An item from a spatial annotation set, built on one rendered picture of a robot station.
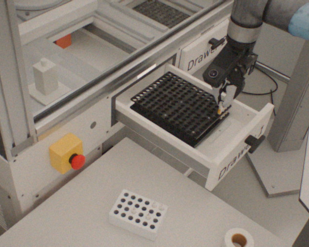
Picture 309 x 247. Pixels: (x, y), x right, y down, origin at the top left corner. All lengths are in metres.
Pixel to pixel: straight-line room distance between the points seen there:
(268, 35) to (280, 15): 1.92
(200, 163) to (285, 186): 1.20
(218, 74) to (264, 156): 1.36
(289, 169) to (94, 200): 1.40
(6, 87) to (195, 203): 0.56
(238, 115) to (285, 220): 0.99
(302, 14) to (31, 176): 0.70
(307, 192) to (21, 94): 0.79
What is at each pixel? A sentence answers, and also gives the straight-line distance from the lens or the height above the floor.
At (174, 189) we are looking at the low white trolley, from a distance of 1.14.
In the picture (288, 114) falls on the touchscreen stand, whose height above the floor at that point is 0.30.
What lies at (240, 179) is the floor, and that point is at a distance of 2.21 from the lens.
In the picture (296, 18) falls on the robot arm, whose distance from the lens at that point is 0.92.
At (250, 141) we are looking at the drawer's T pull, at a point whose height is 0.91.
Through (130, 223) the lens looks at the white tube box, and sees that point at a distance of 1.02.
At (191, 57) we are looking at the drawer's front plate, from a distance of 1.36.
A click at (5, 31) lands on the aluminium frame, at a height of 1.25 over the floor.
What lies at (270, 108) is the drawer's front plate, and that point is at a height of 0.93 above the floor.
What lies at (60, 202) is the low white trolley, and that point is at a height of 0.76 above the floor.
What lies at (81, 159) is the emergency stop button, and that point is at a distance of 1.02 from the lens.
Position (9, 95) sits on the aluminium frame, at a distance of 0.86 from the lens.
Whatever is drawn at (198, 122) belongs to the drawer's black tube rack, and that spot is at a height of 0.90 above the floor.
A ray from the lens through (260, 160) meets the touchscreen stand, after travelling 2.28.
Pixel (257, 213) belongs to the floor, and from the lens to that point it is 2.11.
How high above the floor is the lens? 1.66
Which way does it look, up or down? 45 degrees down
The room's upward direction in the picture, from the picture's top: 7 degrees clockwise
